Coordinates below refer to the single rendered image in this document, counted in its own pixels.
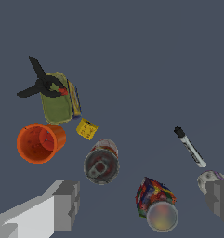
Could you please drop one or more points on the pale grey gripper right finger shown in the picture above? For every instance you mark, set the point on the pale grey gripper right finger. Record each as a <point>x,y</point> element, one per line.
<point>220,200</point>

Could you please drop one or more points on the red soup can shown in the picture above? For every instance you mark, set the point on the red soup can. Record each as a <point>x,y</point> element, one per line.
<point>101,164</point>

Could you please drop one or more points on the green rectangular food tin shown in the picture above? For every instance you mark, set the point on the green rectangular food tin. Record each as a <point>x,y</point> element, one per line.
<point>59,102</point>

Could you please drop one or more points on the small yellow cube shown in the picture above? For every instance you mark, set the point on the small yellow cube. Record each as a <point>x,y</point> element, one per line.
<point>86,129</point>

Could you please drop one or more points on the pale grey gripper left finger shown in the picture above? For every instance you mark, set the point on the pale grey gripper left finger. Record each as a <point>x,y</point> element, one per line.
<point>45,214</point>

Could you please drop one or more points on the colourful chips can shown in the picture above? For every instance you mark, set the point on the colourful chips can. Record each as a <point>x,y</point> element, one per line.
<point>156,201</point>

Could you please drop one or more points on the white marker black cap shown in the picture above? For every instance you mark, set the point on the white marker black cap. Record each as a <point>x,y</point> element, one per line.
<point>191,148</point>

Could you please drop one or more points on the white purple round object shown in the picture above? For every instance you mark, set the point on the white purple round object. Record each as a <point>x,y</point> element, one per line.
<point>209,178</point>

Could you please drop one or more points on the orange plastic cup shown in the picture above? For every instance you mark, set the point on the orange plastic cup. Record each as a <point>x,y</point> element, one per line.
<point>39,143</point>

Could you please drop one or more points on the black spring clamp red tip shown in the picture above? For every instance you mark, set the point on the black spring clamp red tip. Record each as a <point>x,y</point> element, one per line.
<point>42,83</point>

